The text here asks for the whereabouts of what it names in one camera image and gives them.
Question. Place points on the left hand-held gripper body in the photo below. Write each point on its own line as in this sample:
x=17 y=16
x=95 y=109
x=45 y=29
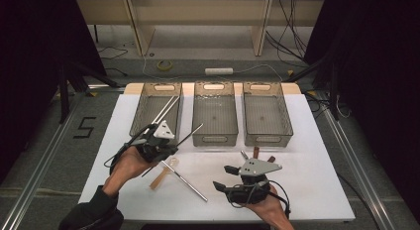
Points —
x=155 y=150

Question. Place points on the smoky clear plastic bin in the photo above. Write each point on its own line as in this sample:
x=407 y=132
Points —
x=148 y=107
x=265 y=116
x=214 y=117

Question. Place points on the person's right hand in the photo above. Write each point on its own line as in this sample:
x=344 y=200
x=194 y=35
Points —
x=272 y=206

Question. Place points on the metal chopstick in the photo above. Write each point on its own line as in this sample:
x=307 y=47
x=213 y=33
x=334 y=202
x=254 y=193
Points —
x=186 y=182
x=189 y=134

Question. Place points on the black metal stand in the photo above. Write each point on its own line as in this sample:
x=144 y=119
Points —
x=64 y=91
x=333 y=91

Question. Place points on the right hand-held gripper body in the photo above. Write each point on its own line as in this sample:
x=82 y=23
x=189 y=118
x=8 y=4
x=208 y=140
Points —
x=256 y=167

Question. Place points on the person's left hand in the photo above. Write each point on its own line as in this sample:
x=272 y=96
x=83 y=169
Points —
x=127 y=167

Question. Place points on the beige wooden desk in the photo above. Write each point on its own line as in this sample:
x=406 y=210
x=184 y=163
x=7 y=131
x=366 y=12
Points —
x=198 y=12

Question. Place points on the white power strip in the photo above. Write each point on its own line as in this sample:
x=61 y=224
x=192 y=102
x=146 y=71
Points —
x=218 y=71

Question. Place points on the yellow tape roll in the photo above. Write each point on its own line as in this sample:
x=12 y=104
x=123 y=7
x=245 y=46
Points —
x=159 y=65

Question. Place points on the aluminium floor rail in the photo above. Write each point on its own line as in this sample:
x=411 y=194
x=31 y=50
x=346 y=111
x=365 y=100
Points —
x=356 y=164
x=43 y=157

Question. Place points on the black curtain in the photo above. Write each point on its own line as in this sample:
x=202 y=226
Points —
x=33 y=74
x=379 y=74

